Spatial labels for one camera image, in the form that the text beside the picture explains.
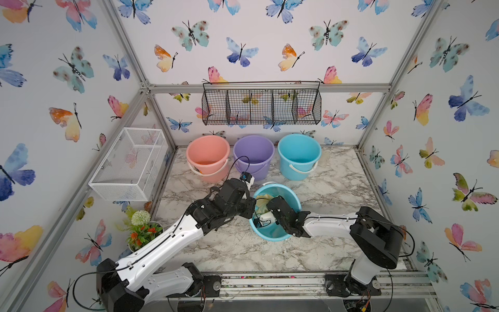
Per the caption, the white mesh wall basket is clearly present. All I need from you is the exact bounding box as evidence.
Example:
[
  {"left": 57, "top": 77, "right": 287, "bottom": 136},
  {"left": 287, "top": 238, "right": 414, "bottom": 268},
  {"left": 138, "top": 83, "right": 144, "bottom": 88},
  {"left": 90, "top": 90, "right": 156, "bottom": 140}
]
[{"left": 88, "top": 127, "right": 168, "bottom": 202}]

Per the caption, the artificial flower pot plant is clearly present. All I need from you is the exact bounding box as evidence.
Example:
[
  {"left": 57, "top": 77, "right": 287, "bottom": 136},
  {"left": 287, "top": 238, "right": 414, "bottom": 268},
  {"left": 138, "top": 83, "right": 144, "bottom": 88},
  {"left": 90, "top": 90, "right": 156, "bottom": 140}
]
[{"left": 115, "top": 205, "right": 164, "bottom": 252}]

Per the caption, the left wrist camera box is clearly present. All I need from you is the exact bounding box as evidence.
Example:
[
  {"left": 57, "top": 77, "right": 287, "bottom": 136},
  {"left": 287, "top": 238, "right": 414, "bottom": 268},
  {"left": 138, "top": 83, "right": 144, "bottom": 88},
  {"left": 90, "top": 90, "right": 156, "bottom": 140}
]
[{"left": 240, "top": 172, "right": 255, "bottom": 190}]

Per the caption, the black wire wall basket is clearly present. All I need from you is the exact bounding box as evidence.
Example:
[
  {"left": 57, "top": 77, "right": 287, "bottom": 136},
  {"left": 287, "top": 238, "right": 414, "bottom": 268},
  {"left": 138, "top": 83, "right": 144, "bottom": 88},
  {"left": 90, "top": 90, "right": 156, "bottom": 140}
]
[{"left": 198, "top": 81, "right": 322, "bottom": 126}]

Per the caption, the teal bucket at back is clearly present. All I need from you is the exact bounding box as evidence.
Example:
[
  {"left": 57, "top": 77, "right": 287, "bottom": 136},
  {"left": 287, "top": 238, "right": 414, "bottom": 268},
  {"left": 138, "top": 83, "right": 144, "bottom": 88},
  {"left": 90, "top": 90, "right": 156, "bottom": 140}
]
[{"left": 278, "top": 134, "right": 322, "bottom": 181}]

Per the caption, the purple plastic bucket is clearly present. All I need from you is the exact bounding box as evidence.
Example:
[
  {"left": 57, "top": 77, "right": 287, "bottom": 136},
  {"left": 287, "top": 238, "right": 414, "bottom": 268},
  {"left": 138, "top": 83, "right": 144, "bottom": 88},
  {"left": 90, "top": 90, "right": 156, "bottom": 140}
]
[{"left": 233, "top": 135, "right": 275, "bottom": 181}]

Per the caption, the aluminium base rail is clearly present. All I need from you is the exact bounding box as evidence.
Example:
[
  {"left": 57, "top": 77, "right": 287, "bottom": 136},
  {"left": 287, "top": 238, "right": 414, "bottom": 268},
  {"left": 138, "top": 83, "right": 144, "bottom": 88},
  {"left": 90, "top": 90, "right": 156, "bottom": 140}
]
[{"left": 167, "top": 272, "right": 437, "bottom": 301}]

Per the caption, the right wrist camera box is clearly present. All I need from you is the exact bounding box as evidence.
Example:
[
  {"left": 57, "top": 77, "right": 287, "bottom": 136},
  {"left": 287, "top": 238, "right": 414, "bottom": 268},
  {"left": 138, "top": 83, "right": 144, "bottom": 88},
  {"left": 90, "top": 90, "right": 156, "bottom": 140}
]
[{"left": 252, "top": 212, "right": 278, "bottom": 230}]

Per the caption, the pink plastic bucket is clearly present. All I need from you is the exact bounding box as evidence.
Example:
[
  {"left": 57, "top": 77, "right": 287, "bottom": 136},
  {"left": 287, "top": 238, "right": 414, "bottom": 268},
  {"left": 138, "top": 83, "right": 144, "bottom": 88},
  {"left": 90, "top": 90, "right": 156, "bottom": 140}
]
[{"left": 186, "top": 135, "right": 230, "bottom": 183}]

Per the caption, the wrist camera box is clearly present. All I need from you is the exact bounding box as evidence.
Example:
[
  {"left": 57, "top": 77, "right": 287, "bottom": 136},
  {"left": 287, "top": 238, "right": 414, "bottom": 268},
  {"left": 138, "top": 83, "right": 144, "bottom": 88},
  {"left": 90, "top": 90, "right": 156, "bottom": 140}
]
[
  {"left": 240, "top": 172, "right": 255, "bottom": 190},
  {"left": 252, "top": 212, "right": 278, "bottom": 230}
]

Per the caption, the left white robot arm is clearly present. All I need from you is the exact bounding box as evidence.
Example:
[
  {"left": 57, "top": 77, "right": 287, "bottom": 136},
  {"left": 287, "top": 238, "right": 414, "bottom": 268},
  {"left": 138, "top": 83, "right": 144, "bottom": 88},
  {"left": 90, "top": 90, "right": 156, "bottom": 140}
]
[{"left": 96, "top": 172, "right": 256, "bottom": 311}]

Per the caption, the cream yellow microfibre cloth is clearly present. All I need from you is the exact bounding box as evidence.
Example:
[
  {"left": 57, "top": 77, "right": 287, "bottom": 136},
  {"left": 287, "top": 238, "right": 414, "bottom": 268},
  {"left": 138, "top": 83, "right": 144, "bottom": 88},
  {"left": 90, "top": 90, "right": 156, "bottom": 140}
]
[{"left": 255, "top": 194, "right": 274, "bottom": 216}]

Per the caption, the teal bucket with sticker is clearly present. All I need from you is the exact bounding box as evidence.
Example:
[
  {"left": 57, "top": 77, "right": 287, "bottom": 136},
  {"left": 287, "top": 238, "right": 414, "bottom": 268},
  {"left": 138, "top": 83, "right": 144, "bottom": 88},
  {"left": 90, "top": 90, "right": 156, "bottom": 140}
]
[{"left": 249, "top": 182, "right": 301, "bottom": 243}]

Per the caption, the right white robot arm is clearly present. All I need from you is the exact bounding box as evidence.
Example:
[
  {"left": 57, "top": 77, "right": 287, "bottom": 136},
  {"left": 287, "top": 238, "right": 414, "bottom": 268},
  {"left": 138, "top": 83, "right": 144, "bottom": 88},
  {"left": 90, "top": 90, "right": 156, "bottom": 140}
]
[{"left": 267, "top": 196, "right": 404, "bottom": 293}]

